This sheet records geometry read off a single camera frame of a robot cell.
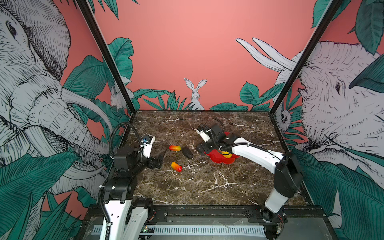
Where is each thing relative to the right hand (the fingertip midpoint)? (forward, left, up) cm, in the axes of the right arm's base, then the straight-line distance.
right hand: (200, 142), depth 84 cm
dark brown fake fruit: (+1, +8, -13) cm, 16 cm away
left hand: (-10, +22, +12) cm, 27 cm away
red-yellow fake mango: (+4, +17, -14) cm, 22 cm away
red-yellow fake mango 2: (-9, +14, -13) cm, 21 cm away
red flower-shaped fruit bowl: (-2, -14, -14) cm, 20 cm away
